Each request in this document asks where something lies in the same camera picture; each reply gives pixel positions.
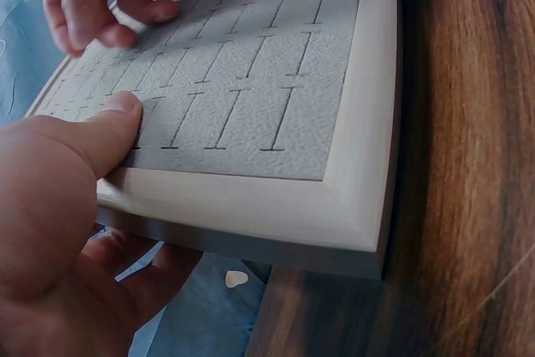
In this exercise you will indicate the person's left hand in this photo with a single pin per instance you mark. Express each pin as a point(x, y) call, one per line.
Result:
point(46, 215)

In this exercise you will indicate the person's right fingers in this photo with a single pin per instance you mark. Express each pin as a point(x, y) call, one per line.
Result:
point(121, 10)

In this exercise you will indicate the grey slotted tray white frame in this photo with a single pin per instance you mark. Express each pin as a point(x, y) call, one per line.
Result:
point(271, 93)

